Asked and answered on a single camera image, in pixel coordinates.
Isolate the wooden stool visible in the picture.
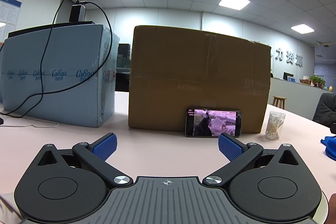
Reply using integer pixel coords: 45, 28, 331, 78
272, 96, 287, 110

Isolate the grey reception desk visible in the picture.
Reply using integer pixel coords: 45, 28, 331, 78
270, 77, 332, 119

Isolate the clear cotton swab jar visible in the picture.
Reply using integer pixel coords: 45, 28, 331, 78
265, 111, 286, 140

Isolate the black power adapter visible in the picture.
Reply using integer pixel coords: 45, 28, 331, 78
69, 0, 87, 22

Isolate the ceiling light panel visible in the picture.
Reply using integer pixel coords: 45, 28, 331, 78
291, 25, 315, 34
219, 0, 251, 8

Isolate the black smartphone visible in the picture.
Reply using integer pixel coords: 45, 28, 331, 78
185, 108, 242, 138

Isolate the brown cardboard box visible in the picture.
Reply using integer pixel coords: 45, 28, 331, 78
128, 25, 272, 134

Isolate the black leather sofa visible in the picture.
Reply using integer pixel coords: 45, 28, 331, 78
312, 93, 336, 127

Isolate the black cable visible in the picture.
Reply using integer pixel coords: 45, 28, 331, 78
0, 0, 113, 117

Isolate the blue cloth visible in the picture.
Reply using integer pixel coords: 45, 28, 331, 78
320, 135, 336, 161

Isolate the white cable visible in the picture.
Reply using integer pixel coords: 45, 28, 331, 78
0, 115, 59, 128

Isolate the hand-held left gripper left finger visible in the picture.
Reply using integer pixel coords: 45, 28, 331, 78
37, 133, 134, 187

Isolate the wall poster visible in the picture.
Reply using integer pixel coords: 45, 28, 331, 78
0, 0, 21, 42

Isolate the light blue wrapped carton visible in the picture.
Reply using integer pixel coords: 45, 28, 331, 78
1, 23, 120, 128

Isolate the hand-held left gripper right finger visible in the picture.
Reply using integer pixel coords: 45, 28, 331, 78
203, 133, 301, 187

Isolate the potted green plant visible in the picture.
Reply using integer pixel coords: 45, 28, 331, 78
308, 75, 326, 88

